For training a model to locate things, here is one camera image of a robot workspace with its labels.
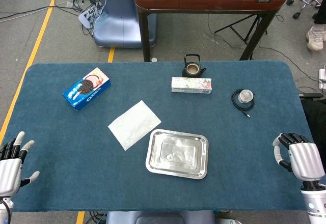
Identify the person black trouser leg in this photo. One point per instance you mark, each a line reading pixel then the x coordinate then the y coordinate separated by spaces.
pixel 321 15

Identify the silver metal tray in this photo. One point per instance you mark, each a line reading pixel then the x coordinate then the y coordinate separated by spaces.
pixel 178 154

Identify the small white round cap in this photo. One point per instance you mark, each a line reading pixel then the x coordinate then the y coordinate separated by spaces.
pixel 154 59

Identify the grey blue robot torso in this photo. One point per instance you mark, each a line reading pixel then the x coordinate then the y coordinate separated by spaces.
pixel 160 217

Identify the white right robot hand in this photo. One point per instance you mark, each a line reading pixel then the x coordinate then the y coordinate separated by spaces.
pixel 305 160

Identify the floral toothpaste box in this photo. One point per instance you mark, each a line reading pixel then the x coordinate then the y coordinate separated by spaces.
pixel 191 85

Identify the blue Oreo cookie box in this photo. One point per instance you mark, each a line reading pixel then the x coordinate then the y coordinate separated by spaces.
pixel 87 89

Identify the white paper sheet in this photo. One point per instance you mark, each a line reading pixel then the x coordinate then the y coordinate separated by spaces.
pixel 133 124

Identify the blue table cloth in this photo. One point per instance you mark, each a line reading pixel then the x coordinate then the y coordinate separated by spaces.
pixel 76 157

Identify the brown mahjong table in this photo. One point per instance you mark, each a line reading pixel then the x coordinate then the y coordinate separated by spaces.
pixel 203 2

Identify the white power strip with plugs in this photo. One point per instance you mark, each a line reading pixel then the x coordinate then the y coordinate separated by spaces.
pixel 87 15

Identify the white wall power strip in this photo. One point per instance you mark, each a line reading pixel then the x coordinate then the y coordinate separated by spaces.
pixel 323 77

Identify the small clear round container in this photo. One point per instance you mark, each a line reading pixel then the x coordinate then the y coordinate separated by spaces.
pixel 245 96

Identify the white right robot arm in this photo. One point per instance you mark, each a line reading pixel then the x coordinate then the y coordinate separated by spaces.
pixel 314 203

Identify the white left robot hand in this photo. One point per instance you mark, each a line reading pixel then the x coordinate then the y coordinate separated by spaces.
pixel 10 173

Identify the black cast iron teapot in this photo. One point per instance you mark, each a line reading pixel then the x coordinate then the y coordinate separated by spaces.
pixel 193 70

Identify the black folding tripod stand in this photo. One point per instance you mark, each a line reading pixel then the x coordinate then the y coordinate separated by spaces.
pixel 239 31

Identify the white sneaker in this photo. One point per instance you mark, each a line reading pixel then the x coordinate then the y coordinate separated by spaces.
pixel 315 38

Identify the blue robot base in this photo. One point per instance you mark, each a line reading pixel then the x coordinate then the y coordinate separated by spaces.
pixel 119 17

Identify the black flat bar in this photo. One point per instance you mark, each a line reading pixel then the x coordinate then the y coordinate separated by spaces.
pixel 310 95

